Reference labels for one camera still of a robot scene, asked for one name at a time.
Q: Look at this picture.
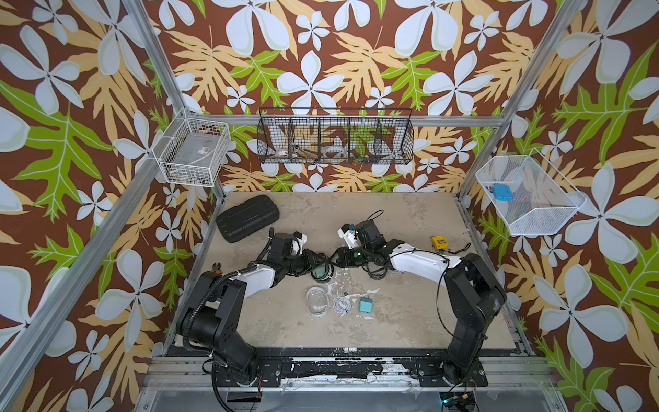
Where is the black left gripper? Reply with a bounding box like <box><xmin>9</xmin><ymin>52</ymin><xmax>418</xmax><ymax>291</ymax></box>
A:
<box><xmin>282</xmin><ymin>249</ymin><xmax>325</xmax><ymax>276</ymax></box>

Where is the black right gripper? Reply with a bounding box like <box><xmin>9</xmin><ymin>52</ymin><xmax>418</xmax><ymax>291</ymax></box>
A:
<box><xmin>325</xmin><ymin>246</ymin><xmax>373</xmax><ymax>268</ymax></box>

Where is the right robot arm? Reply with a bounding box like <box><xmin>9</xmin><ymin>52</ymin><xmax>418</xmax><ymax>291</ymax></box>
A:
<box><xmin>331</xmin><ymin>240</ymin><xmax>506</xmax><ymax>385</ymax></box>

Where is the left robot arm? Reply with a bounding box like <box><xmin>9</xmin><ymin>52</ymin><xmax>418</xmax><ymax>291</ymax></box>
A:
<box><xmin>176</xmin><ymin>230</ymin><xmax>331</xmax><ymax>384</ymax></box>

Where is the teal charger plug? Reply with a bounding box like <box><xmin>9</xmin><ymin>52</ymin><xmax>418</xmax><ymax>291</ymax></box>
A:
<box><xmin>359</xmin><ymin>297</ymin><xmax>373</xmax><ymax>314</ymax></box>

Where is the black ribbed hard case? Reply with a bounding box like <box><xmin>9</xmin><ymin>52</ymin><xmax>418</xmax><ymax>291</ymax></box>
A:
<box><xmin>216</xmin><ymin>195</ymin><xmax>280</xmax><ymax>243</ymax></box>

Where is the yellow tape measure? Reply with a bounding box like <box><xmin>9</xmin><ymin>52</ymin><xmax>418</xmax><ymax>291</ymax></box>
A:
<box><xmin>431</xmin><ymin>235</ymin><xmax>449</xmax><ymax>251</ymax></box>

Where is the blue object in basket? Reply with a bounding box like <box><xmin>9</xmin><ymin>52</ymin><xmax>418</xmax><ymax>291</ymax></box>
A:
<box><xmin>490</xmin><ymin>184</ymin><xmax>514</xmax><ymax>202</ymax></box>

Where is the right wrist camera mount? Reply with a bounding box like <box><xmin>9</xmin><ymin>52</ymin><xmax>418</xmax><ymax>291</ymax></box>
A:
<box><xmin>337</xmin><ymin>219</ymin><xmax>386</xmax><ymax>250</ymax></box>

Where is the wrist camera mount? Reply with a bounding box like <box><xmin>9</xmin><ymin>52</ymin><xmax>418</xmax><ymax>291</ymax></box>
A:
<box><xmin>285</xmin><ymin>232</ymin><xmax>307</xmax><ymax>257</ymax></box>
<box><xmin>337</xmin><ymin>219</ymin><xmax>386</xmax><ymax>250</ymax></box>

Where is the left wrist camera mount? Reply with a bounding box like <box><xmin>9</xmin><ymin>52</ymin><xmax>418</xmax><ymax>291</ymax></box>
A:
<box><xmin>285</xmin><ymin>232</ymin><xmax>307</xmax><ymax>257</ymax></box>

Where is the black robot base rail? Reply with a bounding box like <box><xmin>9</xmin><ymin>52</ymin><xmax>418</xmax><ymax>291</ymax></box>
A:
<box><xmin>210</xmin><ymin>347</ymin><xmax>490</xmax><ymax>390</ymax></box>

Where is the black wire basket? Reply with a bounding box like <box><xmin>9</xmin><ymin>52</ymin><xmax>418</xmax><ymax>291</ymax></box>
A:
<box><xmin>256</xmin><ymin>107</ymin><xmax>415</xmax><ymax>165</ymax></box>

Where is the white wire basket left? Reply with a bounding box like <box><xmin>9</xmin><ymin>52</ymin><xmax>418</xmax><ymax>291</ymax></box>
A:
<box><xmin>154</xmin><ymin>113</ymin><xmax>232</xmax><ymax>188</ymax></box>

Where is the white wire basket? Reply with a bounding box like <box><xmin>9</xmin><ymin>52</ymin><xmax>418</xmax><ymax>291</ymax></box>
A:
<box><xmin>475</xmin><ymin>149</ymin><xmax>587</xmax><ymax>237</ymax></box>
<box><xmin>154</xmin><ymin>113</ymin><xmax>232</xmax><ymax>188</ymax></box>

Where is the white wire basket right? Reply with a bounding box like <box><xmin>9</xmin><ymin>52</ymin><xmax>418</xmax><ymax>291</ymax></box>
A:
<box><xmin>475</xmin><ymin>149</ymin><xmax>587</xmax><ymax>237</ymax></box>

